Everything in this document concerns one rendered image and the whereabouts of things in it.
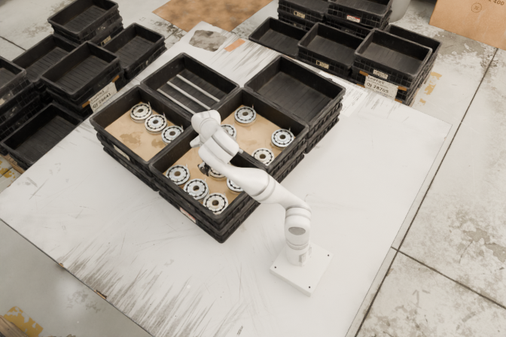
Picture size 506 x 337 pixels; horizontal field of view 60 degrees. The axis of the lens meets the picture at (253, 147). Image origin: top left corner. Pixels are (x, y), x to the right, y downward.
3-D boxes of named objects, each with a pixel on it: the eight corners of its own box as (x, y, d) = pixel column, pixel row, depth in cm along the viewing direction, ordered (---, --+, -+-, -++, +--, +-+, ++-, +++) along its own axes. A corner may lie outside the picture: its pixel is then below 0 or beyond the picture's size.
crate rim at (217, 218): (267, 173, 181) (267, 169, 179) (217, 223, 167) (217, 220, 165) (198, 126, 197) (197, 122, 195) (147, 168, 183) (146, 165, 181)
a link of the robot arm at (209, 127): (209, 109, 150) (193, 126, 151) (223, 131, 126) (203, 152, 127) (229, 125, 154) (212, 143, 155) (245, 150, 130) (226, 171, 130)
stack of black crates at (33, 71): (68, 69, 334) (51, 32, 307) (96, 84, 323) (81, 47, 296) (25, 101, 314) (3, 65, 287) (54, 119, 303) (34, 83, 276)
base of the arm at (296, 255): (313, 253, 176) (315, 232, 163) (300, 270, 172) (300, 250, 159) (295, 240, 181) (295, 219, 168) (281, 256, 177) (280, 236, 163)
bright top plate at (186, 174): (194, 174, 187) (194, 173, 187) (177, 189, 183) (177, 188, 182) (178, 161, 191) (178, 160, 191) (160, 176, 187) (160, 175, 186)
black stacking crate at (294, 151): (307, 143, 202) (309, 127, 193) (267, 185, 189) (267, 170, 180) (242, 103, 218) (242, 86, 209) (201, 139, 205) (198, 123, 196)
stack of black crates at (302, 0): (336, 30, 357) (342, -7, 330) (318, 51, 342) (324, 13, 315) (294, 14, 371) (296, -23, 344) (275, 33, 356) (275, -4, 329)
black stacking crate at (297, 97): (343, 105, 216) (347, 89, 207) (308, 142, 202) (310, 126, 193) (279, 71, 232) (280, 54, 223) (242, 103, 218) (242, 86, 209)
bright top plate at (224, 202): (233, 202, 178) (233, 201, 178) (215, 220, 174) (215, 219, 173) (214, 189, 182) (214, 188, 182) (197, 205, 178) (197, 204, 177)
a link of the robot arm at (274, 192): (271, 168, 143) (267, 192, 138) (317, 207, 158) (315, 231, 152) (249, 175, 149) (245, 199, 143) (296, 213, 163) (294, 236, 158)
